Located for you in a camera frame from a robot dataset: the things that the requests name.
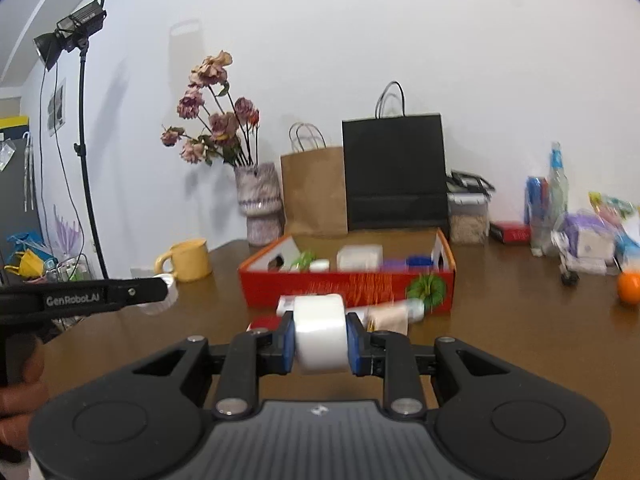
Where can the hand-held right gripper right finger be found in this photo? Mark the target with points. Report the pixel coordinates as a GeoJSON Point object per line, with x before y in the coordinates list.
{"type": "Point", "coordinates": [353, 342]}

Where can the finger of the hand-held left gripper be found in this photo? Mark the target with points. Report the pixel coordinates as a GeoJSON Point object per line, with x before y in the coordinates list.
{"type": "Point", "coordinates": [145, 291]}

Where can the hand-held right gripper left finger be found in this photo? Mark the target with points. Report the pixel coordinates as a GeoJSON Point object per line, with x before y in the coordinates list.
{"type": "Point", "coordinates": [288, 342]}

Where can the white tape roll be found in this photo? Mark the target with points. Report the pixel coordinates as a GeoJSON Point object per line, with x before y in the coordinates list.
{"type": "Point", "coordinates": [320, 335]}

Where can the white squeeze tube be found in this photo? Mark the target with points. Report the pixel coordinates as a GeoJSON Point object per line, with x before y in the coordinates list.
{"type": "Point", "coordinates": [387, 320]}

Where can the red cardboard box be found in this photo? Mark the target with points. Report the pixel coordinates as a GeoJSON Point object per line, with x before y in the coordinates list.
{"type": "Point", "coordinates": [270, 287]}

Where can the white carton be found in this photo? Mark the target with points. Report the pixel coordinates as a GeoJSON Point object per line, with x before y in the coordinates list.
{"type": "Point", "coordinates": [360, 257]}

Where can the small purple item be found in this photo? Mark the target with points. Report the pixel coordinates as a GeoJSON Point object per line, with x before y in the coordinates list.
{"type": "Point", "coordinates": [395, 265]}

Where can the small blue item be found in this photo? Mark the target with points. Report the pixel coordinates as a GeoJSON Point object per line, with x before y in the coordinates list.
{"type": "Point", "coordinates": [419, 261]}

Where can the person's left hand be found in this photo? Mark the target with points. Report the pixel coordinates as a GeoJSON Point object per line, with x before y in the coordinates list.
{"type": "Point", "coordinates": [20, 410]}

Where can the blue and yellow bag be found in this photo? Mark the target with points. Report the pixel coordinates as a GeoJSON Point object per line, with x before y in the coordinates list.
{"type": "Point", "coordinates": [27, 260]}

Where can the yellow mug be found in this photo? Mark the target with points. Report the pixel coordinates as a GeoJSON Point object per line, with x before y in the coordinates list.
{"type": "Point", "coordinates": [192, 260]}

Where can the dark panel yellow strip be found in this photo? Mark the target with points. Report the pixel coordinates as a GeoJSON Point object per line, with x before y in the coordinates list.
{"type": "Point", "coordinates": [17, 185]}

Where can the black light stand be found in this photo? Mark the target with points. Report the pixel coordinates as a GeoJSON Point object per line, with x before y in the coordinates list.
{"type": "Point", "coordinates": [86, 170]}

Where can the pink speckled vase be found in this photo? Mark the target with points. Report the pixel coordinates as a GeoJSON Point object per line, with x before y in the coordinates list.
{"type": "Point", "coordinates": [260, 200]}

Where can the brown paper bag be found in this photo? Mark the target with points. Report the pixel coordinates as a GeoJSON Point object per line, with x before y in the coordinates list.
{"type": "Point", "coordinates": [315, 190]}

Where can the clear storage container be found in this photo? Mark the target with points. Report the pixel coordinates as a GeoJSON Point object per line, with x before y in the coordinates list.
{"type": "Point", "coordinates": [467, 220]}

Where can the black paper bag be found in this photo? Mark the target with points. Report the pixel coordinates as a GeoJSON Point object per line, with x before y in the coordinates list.
{"type": "Point", "coordinates": [395, 170]}

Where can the dried pink roses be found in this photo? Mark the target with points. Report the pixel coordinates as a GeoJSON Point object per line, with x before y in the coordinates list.
{"type": "Point", "coordinates": [222, 125]}

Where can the small red box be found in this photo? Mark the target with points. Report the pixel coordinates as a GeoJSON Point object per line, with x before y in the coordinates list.
{"type": "Point", "coordinates": [510, 233]}

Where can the small black object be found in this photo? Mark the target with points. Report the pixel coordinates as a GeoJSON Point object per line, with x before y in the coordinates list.
{"type": "Point", "coordinates": [570, 278]}

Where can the pile of packaged items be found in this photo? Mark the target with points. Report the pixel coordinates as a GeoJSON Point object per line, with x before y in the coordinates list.
{"type": "Point", "coordinates": [562, 255]}

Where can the blue drink can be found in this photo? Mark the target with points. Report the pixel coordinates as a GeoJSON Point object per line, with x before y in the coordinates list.
{"type": "Point", "coordinates": [535, 200]}

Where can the purple tissue pack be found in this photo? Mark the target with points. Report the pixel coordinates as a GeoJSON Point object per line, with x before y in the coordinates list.
{"type": "Point", "coordinates": [575, 225]}

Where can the clear plastic bottle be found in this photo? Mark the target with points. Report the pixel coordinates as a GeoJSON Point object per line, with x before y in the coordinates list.
{"type": "Point", "coordinates": [557, 195]}

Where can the black studio light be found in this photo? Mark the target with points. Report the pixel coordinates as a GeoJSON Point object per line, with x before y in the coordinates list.
{"type": "Point", "coordinates": [75, 25]}

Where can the orange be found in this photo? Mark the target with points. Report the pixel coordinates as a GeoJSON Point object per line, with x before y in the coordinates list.
{"type": "Point", "coordinates": [630, 287]}

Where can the green snack packet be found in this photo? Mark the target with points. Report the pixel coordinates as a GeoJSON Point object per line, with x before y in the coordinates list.
{"type": "Point", "coordinates": [610, 204]}

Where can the purple wall decoration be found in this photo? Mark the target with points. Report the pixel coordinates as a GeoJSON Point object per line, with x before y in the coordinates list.
{"type": "Point", "coordinates": [67, 232]}

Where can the wall poster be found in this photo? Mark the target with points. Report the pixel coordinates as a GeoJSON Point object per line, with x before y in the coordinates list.
{"type": "Point", "coordinates": [57, 107]}

